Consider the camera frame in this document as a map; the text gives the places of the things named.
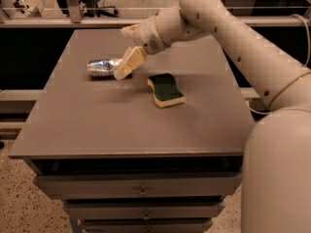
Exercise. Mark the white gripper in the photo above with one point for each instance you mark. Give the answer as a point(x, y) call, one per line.
point(147, 35)

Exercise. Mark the silver blue redbull can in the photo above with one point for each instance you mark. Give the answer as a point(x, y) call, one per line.
point(102, 67)

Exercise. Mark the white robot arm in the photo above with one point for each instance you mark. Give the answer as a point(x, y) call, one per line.
point(276, 176)

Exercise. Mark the green yellow sponge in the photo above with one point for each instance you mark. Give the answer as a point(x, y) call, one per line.
point(165, 90)

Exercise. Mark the grey drawer cabinet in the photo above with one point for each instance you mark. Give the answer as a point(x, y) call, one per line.
point(85, 126)

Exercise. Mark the top grey drawer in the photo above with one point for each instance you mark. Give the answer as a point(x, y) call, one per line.
point(138, 185)

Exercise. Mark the grey drawer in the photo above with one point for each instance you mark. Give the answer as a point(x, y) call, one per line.
point(148, 226)
point(138, 185)
point(144, 210)

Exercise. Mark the middle grey drawer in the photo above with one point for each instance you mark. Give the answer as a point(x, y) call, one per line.
point(144, 210)

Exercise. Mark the bottom grey drawer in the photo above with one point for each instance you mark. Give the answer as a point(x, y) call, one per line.
point(148, 226)

